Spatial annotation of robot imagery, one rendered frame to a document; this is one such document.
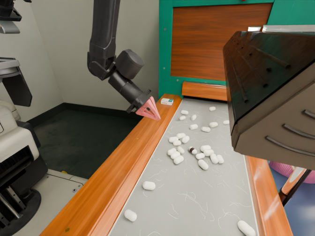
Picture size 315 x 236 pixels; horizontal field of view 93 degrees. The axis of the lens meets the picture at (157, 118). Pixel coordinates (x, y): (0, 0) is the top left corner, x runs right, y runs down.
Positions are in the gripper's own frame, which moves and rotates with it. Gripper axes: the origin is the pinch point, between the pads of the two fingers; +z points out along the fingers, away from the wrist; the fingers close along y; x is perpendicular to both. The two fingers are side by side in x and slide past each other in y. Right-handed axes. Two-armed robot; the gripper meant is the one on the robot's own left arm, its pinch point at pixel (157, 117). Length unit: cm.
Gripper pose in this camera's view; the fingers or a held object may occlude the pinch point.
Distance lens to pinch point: 50.9
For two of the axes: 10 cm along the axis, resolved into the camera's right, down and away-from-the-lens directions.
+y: 3.3, -4.8, 8.1
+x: -6.2, 5.4, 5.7
